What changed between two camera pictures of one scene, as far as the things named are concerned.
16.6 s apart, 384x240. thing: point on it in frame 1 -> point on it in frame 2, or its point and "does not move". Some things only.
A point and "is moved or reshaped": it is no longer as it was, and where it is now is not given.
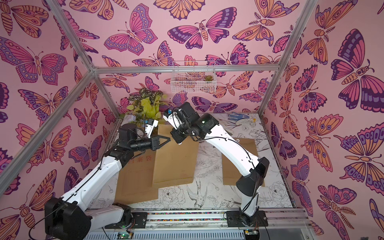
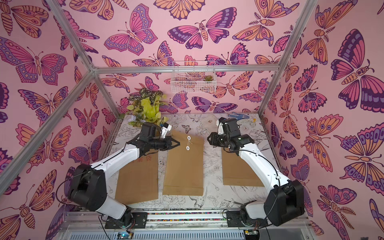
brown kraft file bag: x=174 y=163 is moved or reshaped
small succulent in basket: x=208 y=78 does not move
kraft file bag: x=231 y=174 does not move
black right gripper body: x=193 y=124 -> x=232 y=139
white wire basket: x=193 y=77 does not move
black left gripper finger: x=168 y=140 -> x=178 y=144
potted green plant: x=144 y=105 does not move
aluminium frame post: x=302 y=24 does not move
